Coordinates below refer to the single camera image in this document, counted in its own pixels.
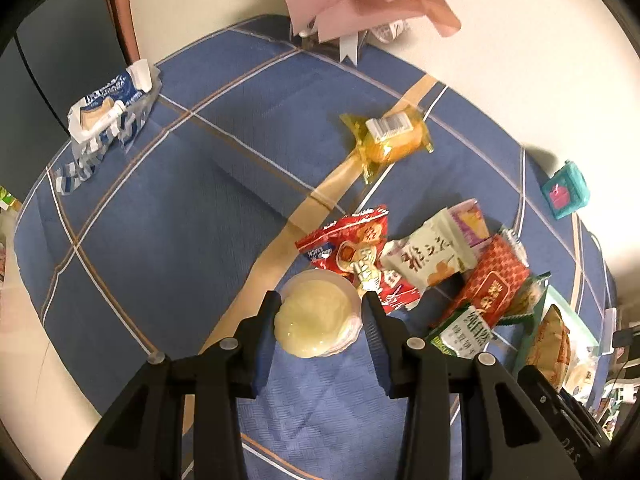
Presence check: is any pink purple snack packet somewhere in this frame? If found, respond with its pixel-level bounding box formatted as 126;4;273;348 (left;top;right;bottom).
448;198;490;247

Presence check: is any blue plaid tablecloth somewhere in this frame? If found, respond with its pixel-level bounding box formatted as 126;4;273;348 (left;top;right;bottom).
13;14;618;480

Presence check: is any beige pastry snack packet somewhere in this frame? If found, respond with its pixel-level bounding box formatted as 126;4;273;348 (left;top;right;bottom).
381;208;477;292

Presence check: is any pale yellow jelly cup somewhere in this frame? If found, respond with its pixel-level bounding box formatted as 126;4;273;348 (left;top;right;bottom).
274;269;362;359

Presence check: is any green white biscuit packet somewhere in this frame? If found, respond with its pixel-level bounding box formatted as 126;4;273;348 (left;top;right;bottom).
426;304;492;360

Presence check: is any yellow orange snack packet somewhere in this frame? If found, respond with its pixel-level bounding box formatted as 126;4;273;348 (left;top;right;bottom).
525;304;572;391

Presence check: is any blue white torn wrapper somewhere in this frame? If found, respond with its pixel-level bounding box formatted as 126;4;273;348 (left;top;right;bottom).
53;58;162;195

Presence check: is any red cartoon snack packet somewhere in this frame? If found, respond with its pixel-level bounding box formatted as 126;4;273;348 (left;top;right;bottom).
295;205;421;313

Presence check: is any teal toy house box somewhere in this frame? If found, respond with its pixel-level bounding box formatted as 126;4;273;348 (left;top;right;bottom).
540;160;590;220

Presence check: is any green clear cracker packet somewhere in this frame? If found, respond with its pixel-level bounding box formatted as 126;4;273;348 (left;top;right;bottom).
498;272;551;326

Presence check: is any red gold patterned snack packet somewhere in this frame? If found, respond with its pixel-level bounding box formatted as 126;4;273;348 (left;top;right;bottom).
434;234;529;327

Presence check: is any white tray with green rim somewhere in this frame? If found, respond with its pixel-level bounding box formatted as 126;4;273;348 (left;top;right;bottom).
513;285;599;404

